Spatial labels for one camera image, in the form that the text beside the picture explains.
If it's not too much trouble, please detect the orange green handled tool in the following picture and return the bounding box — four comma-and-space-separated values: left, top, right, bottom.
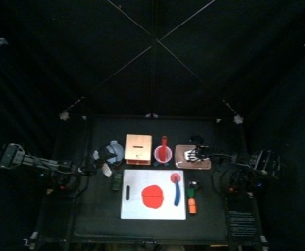
187, 179, 201, 215

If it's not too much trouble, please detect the white cutting board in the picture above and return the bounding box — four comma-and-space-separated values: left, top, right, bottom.
120, 169, 188, 221

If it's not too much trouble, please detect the red dough half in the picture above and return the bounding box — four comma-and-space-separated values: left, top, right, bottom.
142, 196, 165, 210

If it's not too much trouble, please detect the light wooden box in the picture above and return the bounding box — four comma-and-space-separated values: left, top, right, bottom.
124, 133, 153, 166

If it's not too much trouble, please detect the black plate with white text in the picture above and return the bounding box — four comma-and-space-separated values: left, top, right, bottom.
227, 209, 260, 244

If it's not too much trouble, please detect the blue handled red pizza cutter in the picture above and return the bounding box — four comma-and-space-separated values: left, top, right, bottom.
169, 173, 184, 207

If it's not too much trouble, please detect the small white card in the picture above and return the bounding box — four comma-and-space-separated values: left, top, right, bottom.
101, 163, 114, 178

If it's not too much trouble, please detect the red measuring cup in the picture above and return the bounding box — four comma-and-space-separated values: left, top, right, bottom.
153, 135, 175, 164

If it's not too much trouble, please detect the grey small object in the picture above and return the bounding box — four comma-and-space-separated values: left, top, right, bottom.
98, 140, 125, 165

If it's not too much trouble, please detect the brown tray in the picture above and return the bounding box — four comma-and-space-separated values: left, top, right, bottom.
175, 144, 213, 171

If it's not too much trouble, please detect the small dark green toy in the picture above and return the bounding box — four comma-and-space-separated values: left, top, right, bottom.
110, 172, 124, 192

